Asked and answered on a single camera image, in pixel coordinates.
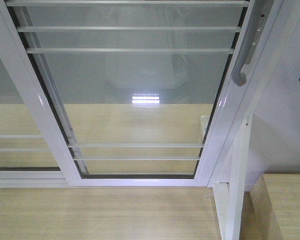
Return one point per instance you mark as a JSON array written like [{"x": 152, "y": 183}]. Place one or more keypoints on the plywood box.
[{"x": 271, "y": 207}]

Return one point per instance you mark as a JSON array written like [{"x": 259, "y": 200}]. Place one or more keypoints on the white door frame post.
[{"x": 256, "y": 126}]

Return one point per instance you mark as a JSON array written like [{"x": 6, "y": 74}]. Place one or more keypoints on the grey door handle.
[{"x": 240, "y": 78}]

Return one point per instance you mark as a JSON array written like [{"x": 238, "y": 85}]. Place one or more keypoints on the plywood base platform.
[{"x": 132, "y": 213}]

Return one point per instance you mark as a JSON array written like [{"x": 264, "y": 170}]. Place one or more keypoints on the sliding transparent glass door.
[{"x": 144, "y": 53}]

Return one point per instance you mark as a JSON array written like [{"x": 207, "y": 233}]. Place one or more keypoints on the fixed glass panel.
[{"x": 17, "y": 64}]

